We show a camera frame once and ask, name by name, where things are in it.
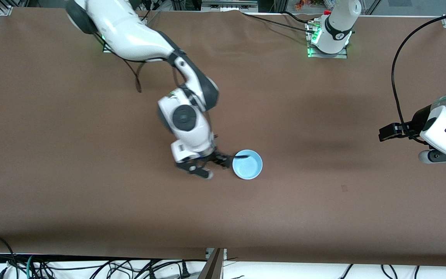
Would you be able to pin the silver metal box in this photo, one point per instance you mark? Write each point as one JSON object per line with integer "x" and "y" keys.
{"x": 229, "y": 4}

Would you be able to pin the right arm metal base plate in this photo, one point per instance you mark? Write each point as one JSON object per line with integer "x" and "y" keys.
{"x": 107, "y": 48}

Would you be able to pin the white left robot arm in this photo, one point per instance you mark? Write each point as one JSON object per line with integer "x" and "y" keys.
{"x": 339, "y": 23}

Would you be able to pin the orange background item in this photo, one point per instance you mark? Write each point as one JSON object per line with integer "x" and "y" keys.
{"x": 304, "y": 4}

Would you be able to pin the blue bowl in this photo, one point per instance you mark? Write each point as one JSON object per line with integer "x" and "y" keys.
{"x": 248, "y": 167}

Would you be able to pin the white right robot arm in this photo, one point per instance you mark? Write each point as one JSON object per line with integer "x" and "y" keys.
{"x": 130, "y": 35}

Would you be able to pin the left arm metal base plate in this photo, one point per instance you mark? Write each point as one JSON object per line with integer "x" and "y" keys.
{"x": 343, "y": 55}

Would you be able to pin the grey metal post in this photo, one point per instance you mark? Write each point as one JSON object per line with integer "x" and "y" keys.
{"x": 215, "y": 267}

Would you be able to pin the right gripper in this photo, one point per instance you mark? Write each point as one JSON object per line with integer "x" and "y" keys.
{"x": 218, "y": 156}

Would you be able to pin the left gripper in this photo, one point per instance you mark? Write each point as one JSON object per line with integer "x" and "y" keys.
{"x": 419, "y": 119}

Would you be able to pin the black power plug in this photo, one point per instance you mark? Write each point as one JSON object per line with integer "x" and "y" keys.
{"x": 185, "y": 270}

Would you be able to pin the brown table cover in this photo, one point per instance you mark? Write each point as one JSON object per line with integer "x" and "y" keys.
{"x": 223, "y": 213}

